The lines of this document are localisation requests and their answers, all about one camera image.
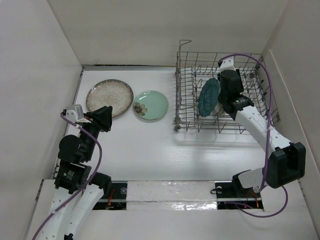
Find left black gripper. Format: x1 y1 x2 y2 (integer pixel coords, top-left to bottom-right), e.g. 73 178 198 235
79 104 113 160

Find teal scalloped plate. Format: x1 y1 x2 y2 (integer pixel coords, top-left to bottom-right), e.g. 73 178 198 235
198 77 220 118

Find cream lobed plate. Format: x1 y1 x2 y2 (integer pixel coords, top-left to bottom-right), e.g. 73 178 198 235
212 102 225 116

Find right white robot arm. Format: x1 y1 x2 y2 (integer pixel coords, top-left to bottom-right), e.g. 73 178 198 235
218 69 306 197

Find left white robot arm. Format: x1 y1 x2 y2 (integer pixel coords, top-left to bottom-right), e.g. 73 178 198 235
32 104 113 240

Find speckled brown round plate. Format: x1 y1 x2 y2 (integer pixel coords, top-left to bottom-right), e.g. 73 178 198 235
85 79 134 118

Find light green flower plate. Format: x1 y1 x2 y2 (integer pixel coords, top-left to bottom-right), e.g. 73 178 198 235
133 90 169 121

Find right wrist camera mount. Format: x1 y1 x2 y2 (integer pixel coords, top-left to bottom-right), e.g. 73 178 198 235
218 56 236 73

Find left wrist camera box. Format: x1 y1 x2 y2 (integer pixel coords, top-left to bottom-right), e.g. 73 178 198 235
62 104 84 123

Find grey wire dish rack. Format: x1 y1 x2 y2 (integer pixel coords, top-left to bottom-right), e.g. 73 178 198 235
174 39 281 134

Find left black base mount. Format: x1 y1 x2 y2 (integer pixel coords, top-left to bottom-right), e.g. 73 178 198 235
93 181 128 211

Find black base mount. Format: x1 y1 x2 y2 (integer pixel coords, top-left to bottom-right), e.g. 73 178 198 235
93 181 128 211
210 181 264 210

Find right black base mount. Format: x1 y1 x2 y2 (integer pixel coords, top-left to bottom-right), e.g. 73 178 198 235
210 181 264 210

